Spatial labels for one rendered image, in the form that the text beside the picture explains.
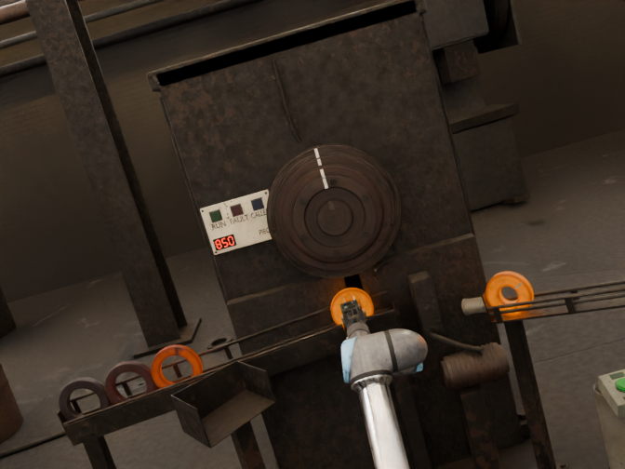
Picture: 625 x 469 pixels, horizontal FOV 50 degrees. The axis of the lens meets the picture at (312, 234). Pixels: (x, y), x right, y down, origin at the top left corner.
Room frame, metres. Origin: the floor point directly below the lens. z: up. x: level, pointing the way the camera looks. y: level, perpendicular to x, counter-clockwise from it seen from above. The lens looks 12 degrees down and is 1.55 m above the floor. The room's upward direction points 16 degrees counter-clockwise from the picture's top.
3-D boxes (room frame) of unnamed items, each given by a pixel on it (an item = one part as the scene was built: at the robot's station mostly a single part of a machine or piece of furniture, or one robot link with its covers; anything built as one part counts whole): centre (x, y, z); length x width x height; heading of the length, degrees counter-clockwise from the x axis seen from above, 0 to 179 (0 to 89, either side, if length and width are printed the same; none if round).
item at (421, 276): (2.35, -0.33, 0.68); 0.11 x 0.08 x 0.24; 178
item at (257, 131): (2.78, -0.11, 0.88); 1.08 x 0.73 x 1.76; 88
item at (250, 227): (2.47, 0.24, 1.15); 0.26 x 0.02 x 0.18; 88
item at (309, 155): (2.35, -0.09, 1.11); 0.47 x 0.06 x 0.47; 88
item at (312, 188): (2.25, -0.09, 1.11); 0.28 x 0.06 x 0.28; 88
